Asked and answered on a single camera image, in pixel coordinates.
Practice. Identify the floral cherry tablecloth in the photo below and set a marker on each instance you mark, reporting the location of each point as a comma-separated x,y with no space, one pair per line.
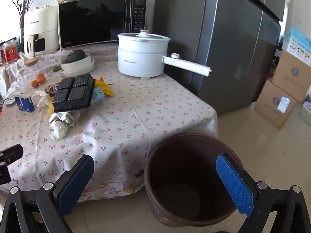
121,116

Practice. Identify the white electric cooking pot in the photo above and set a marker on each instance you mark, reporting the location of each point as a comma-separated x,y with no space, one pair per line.
141,58

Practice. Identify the light blue packet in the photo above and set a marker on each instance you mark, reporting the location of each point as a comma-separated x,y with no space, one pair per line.
98,97

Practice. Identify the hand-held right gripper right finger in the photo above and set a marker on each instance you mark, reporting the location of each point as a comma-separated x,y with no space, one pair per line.
234,187

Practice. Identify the grey refrigerator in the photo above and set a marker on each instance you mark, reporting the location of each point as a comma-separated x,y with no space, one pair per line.
218,53

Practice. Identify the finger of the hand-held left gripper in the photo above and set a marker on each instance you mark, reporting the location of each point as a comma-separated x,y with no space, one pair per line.
12,153
3,173

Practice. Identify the dark green pumpkin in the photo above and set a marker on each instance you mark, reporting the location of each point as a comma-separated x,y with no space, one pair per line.
75,56

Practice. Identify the black microwave oven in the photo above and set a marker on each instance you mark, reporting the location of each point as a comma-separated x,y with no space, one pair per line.
97,21

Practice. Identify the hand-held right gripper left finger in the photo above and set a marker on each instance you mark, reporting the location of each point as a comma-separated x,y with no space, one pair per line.
75,184

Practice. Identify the white tissue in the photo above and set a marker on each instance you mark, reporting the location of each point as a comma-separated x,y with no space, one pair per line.
42,98

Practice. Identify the glass jar with wooden lid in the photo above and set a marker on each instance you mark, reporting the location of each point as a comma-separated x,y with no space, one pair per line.
28,70

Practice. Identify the red food packet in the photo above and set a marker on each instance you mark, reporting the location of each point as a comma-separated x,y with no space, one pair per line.
11,52

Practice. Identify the brown plastic bin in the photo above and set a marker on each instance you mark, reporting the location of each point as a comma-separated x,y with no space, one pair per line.
184,165

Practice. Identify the torn yellow foil wrapper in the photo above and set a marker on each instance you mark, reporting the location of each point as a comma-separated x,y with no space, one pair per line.
50,106

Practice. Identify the cream air fryer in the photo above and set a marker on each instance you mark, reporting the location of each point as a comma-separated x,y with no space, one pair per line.
41,26

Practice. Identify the green fruit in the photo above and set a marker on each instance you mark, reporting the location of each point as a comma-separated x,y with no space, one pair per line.
56,68

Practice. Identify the blue milk carton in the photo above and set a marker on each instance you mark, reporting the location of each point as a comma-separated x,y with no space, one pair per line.
24,103

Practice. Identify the blue printed box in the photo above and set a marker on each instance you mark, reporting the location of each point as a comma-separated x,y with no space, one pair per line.
298,43

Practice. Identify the black plastic food tray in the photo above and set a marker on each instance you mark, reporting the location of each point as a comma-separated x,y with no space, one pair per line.
73,92

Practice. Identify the yellow snack wrapper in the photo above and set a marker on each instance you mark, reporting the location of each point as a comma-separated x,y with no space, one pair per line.
105,88

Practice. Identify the crumpled white paper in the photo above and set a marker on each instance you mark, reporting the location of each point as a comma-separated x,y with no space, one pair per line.
60,123

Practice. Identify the red cartoon drink can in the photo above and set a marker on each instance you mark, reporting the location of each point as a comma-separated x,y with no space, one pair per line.
50,89

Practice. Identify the brown cardboard box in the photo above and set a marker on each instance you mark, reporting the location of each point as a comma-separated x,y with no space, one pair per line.
291,77
269,106

